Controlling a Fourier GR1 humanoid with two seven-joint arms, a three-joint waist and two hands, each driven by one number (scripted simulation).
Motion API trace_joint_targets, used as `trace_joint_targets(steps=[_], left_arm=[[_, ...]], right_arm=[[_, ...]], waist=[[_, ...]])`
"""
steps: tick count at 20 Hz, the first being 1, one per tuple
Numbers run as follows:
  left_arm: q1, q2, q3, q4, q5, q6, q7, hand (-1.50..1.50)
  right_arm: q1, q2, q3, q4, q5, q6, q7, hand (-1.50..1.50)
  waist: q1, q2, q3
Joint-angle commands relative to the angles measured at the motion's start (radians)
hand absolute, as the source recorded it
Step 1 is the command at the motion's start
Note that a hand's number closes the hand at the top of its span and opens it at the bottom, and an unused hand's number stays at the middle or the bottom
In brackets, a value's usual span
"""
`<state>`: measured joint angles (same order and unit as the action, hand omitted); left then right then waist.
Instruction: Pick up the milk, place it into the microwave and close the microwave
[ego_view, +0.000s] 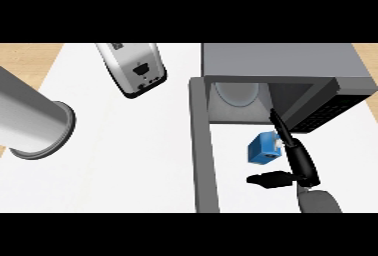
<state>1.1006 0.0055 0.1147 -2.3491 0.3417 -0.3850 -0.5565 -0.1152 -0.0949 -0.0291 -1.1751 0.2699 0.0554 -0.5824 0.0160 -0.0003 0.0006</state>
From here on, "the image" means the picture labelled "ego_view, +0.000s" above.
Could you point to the grey cylindrical appliance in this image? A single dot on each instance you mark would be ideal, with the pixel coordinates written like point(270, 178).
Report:
point(29, 120)

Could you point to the grey microwave door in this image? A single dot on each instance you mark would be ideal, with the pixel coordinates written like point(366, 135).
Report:
point(202, 146)

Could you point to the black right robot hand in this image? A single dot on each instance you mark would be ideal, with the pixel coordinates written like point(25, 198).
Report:
point(301, 160)

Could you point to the grey microwave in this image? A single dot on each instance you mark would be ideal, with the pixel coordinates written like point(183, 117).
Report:
point(285, 80)

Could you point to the blue milk carton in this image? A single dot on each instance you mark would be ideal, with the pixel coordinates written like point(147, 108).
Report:
point(262, 150)

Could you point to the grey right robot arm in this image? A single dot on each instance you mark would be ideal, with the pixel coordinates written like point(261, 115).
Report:
point(319, 201)

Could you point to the silver toaster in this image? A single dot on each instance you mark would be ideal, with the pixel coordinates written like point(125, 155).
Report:
point(134, 68)

